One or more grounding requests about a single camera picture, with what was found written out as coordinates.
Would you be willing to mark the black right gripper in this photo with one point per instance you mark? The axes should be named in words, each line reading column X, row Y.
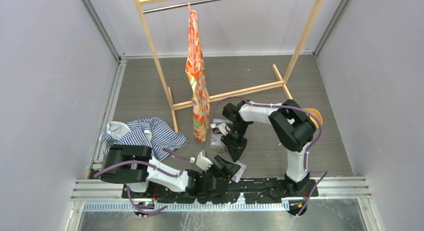
column 236, row 148

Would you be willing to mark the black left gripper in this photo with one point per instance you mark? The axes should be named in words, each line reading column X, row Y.
column 228, row 168

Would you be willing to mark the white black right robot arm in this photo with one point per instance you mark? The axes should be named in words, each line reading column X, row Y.
column 293, row 127

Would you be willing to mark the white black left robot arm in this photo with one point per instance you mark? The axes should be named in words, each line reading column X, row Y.
column 137, row 168

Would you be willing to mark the blue white striped shirt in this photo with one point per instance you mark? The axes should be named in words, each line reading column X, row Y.
column 151, row 132

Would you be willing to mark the tan oval tray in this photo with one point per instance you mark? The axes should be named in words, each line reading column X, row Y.
column 318, row 120

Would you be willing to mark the orange floral garment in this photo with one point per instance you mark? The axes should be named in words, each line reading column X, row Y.
column 195, row 71

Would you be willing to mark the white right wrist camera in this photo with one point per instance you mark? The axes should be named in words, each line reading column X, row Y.
column 220, row 128

